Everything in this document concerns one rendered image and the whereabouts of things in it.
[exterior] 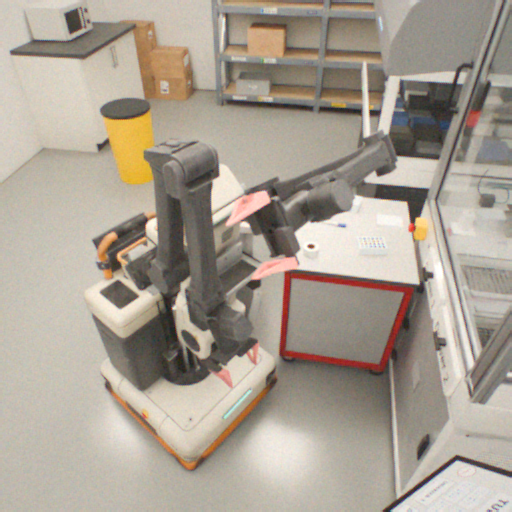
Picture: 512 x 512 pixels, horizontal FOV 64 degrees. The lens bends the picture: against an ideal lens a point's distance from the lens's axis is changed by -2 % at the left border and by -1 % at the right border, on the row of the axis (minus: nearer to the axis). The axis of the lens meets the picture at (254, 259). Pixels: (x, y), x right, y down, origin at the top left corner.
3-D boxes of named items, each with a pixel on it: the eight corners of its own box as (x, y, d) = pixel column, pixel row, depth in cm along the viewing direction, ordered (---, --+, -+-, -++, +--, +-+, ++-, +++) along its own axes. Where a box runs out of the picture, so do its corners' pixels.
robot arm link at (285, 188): (400, 160, 119) (388, 127, 117) (400, 167, 107) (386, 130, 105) (266, 213, 138) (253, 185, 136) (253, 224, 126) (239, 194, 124)
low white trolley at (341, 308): (276, 366, 231) (282, 266, 181) (289, 288, 277) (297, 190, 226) (382, 382, 223) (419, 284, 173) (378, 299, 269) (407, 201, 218)
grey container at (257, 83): (236, 93, 502) (235, 79, 491) (241, 85, 524) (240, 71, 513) (268, 96, 497) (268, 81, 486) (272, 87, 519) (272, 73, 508)
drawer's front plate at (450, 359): (444, 396, 128) (455, 377, 120) (432, 324, 149) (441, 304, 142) (450, 397, 128) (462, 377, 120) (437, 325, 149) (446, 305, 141)
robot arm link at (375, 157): (382, 171, 114) (368, 134, 112) (402, 165, 111) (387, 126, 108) (311, 228, 83) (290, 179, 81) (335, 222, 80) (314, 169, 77)
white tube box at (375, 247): (358, 254, 186) (359, 248, 184) (355, 242, 193) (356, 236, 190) (385, 255, 186) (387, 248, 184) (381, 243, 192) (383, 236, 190)
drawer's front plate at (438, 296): (431, 319, 151) (440, 299, 143) (422, 266, 172) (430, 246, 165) (436, 320, 151) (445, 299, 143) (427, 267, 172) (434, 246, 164)
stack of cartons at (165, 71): (124, 97, 533) (110, 25, 477) (134, 88, 557) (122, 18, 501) (187, 101, 521) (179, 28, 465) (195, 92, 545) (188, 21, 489)
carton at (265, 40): (247, 55, 471) (247, 28, 452) (252, 48, 494) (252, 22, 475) (282, 57, 465) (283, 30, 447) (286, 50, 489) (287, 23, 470)
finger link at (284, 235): (274, 289, 65) (305, 261, 71) (256, 248, 63) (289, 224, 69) (245, 292, 70) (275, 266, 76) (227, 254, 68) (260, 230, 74)
